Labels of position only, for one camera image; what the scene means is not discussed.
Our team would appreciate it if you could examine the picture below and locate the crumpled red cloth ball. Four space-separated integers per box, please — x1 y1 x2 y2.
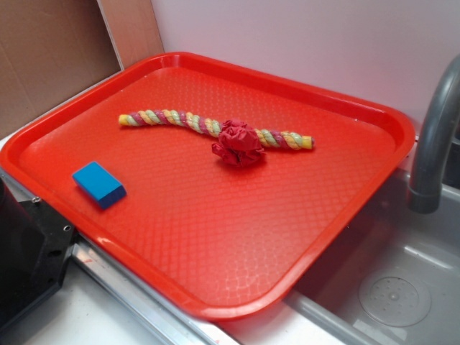
211 120 265 167

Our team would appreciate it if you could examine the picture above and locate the blue rectangular block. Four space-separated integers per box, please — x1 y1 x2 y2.
72 162 127 210

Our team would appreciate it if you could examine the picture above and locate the grey plastic sink basin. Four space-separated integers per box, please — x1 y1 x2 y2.
201 168 460 345

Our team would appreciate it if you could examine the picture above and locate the grey curved faucet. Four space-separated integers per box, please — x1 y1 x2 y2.
407 56 459 213

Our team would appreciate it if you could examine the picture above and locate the brown cardboard panel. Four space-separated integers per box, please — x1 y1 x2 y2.
1 1 163 137

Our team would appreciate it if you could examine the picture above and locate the multicolored twisted rope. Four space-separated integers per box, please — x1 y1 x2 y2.
118 109 316 152

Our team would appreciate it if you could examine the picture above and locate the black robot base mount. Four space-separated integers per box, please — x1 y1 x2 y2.
1 182 76 332

